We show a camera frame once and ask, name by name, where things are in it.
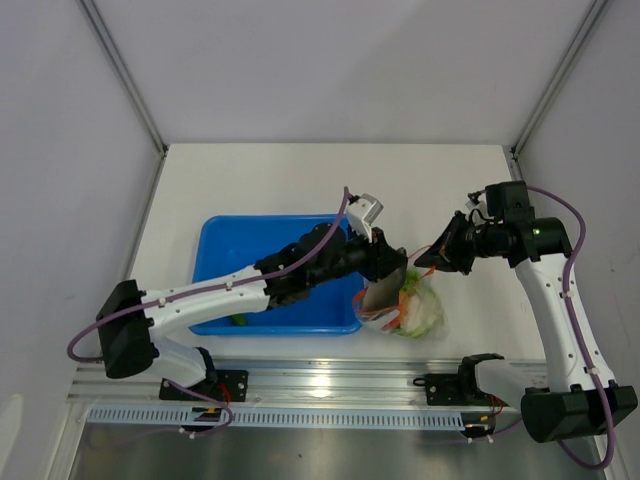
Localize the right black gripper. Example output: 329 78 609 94
414 210 504 276

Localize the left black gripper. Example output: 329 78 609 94
309 222 407 289

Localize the green grape bunch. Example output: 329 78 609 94
401 269 421 292

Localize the grey toy fish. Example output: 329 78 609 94
361 267 407 311

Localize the clear zip top bag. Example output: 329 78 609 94
352 245 444 338

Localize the red orange mango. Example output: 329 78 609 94
381 291 407 332

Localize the white cauliflower with leaves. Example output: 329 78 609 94
391 279 444 338

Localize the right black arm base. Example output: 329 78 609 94
412 373 507 407

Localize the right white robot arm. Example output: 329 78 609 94
414 181 638 443

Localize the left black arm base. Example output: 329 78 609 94
159 370 249 403

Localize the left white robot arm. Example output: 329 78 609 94
96 224 408 400

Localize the blue plastic bin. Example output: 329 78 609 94
190 214 364 336

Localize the small green chili pepper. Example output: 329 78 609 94
230 314 248 327

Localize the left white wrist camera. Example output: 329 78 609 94
346 193 384 243

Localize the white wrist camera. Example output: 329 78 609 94
466 190 485 211
346 193 384 243

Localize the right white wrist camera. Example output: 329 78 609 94
466 190 485 211

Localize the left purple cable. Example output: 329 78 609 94
67 186 357 441

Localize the purple cable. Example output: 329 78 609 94
67 186 357 441
467 185 617 470

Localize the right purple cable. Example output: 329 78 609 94
467 185 617 470

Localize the aluminium mounting rail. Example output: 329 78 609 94
66 359 460 410

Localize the right aluminium frame post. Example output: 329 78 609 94
510 0 614 161

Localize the aluminium frame post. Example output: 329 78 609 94
77 0 167 156
510 0 614 161

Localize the white slotted cable duct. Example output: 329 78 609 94
88 404 466 431

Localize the left aluminium frame post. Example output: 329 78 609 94
77 0 167 156

